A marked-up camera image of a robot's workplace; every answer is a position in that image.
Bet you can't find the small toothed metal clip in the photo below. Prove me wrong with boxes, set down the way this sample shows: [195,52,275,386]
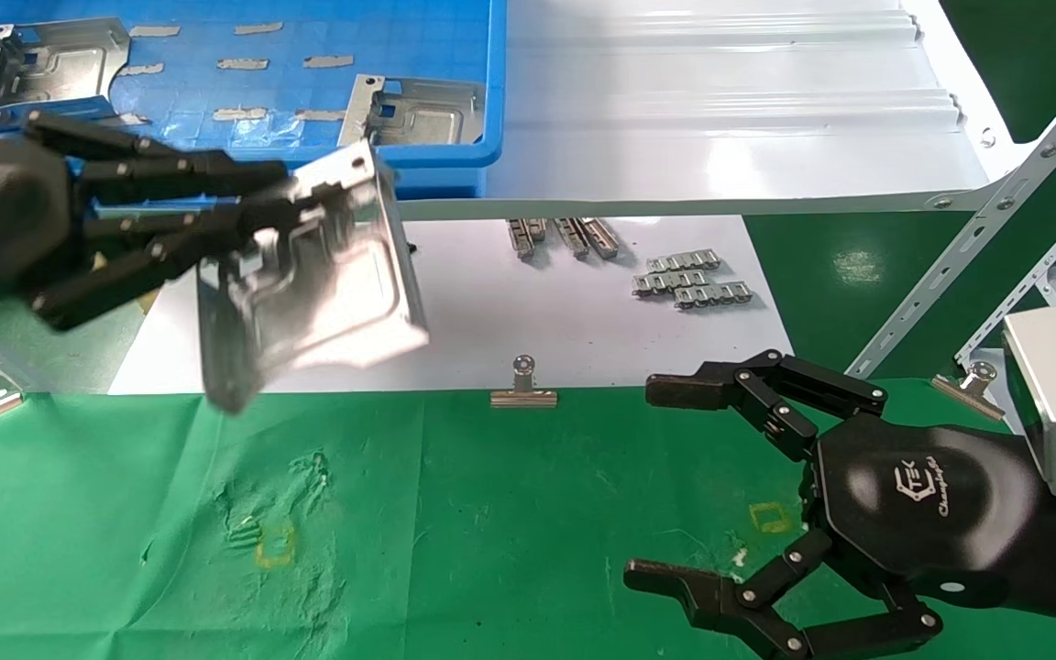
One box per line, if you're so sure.
[644,248,722,274]
[672,280,754,311]
[632,269,711,299]

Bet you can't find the stamped sheet metal bracket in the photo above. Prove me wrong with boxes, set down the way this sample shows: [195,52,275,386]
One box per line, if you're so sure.
[336,74,487,149]
[195,138,431,414]
[0,17,132,125]

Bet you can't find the blue plastic bin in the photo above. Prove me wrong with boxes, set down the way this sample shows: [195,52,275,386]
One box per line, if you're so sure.
[0,0,507,202]

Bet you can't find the wide slotted metal angle bar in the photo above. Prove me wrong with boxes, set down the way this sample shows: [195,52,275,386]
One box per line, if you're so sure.
[844,46,1056,382]

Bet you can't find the short metal rail piece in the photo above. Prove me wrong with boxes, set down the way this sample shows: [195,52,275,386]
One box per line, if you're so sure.
[506,218,548,263]
[553,217,590,261]
[580,217,622,259]

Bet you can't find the green table cloth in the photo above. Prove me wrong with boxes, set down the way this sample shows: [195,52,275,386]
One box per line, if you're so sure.
[0,377,1056,660]

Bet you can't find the white ribbed shelf panel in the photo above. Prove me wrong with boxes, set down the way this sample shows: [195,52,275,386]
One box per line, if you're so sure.
[390,0,1039,224]

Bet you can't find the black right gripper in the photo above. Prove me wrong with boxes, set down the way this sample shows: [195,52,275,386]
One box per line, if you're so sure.
[623,348,1044,660]

